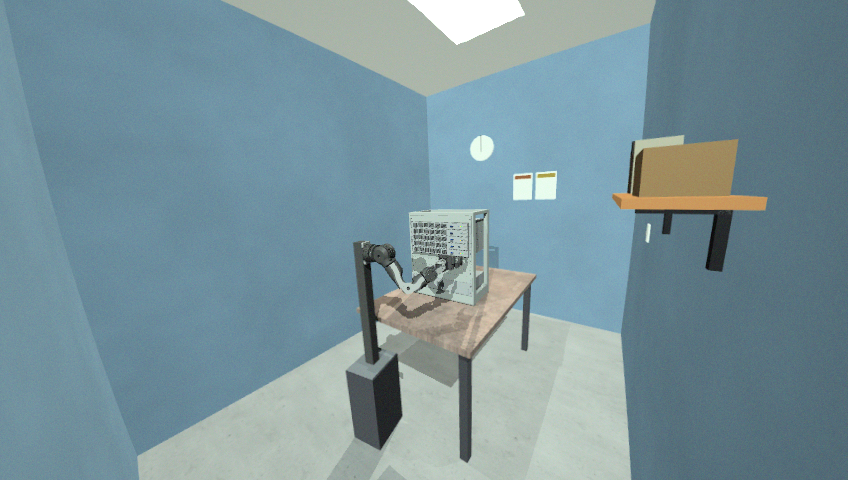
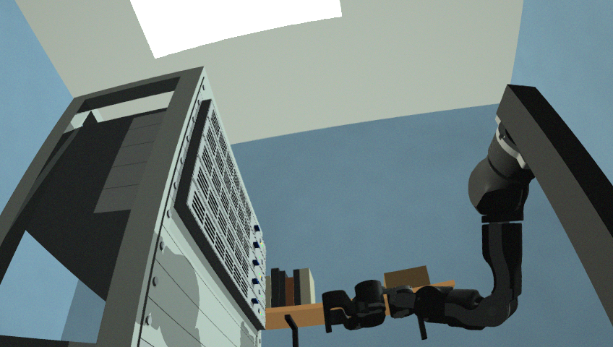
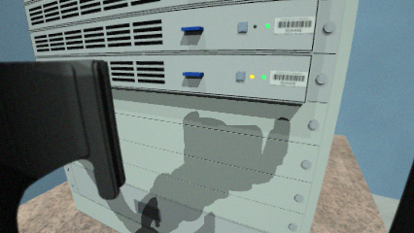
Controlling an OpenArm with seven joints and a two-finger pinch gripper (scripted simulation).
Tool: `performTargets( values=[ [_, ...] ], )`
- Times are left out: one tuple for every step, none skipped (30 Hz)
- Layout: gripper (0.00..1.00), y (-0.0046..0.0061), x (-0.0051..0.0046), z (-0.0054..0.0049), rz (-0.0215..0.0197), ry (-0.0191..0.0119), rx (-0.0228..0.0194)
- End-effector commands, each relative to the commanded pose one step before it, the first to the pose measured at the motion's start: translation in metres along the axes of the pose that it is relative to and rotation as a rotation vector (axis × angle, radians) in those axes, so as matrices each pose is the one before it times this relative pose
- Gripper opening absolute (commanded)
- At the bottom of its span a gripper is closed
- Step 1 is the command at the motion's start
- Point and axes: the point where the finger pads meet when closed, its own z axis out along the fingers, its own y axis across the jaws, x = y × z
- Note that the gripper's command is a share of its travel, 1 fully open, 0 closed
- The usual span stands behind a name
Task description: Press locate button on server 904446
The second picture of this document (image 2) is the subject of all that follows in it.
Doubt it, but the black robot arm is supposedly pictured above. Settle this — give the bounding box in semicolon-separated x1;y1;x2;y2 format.
387;116;535;330

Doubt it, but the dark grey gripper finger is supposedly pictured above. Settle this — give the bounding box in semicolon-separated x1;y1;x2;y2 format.
325;309;363;333
322;290;379;319

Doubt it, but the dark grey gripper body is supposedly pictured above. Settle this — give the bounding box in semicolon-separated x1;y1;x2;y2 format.
352;280;391;327

